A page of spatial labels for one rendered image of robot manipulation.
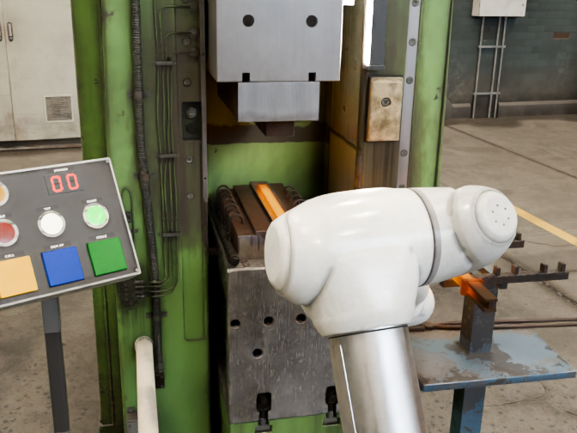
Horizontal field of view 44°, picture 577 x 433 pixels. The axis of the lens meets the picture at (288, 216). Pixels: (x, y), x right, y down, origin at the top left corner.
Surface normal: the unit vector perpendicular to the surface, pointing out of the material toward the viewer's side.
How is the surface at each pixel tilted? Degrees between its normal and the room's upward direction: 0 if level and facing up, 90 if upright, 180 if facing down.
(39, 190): 60
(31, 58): 90
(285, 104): 90
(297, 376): 90
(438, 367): 0
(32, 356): 0
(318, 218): 33
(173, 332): 90
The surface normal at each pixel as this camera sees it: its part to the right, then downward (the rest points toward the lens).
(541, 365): 0.02, -0.95
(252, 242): 0.21, 0.32
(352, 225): 0.20, -0.40
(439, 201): 0.09, -0.65
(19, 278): 0.53, -0.24
